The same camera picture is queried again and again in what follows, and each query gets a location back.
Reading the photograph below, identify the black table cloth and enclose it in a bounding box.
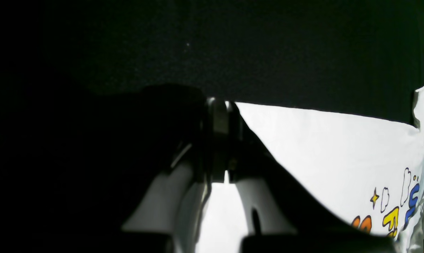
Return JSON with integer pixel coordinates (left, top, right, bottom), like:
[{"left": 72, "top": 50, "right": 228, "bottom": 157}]
[{"left": 0, "top": 0, "right": 424, "bottom": 253}]

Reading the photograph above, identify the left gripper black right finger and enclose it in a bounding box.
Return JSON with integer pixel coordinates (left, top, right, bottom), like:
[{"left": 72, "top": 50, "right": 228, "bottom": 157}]
[{"left": 226, "top": 102, "right": 298, "bottom": 235}]

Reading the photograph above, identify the white printed t-shirt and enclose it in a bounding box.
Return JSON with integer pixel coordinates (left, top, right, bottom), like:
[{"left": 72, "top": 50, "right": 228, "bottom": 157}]
[{"left": 194, "top": 79, "right": 424, "bottom": 253}]

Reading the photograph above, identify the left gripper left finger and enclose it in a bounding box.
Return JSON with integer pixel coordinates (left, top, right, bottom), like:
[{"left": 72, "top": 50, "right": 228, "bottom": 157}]
[{"left": 120, "top": 84, "right": 212, "bottom": 253}]

